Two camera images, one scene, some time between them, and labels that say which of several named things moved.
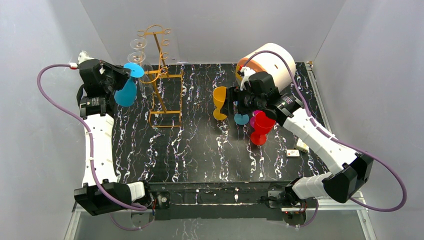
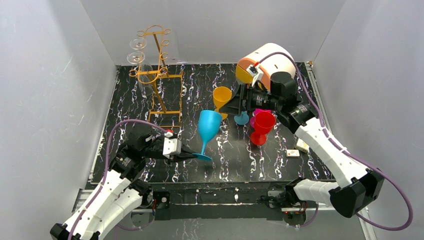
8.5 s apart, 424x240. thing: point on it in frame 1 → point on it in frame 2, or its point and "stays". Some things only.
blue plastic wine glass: x=126 y=96 → x=209 y=122
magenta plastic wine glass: x=252 y=120 stays
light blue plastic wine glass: x=241 y=119 stays
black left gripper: x=118 y=75 → x=178 y=156
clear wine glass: x=136 y=56 stays
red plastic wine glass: x=263 y=125 stays
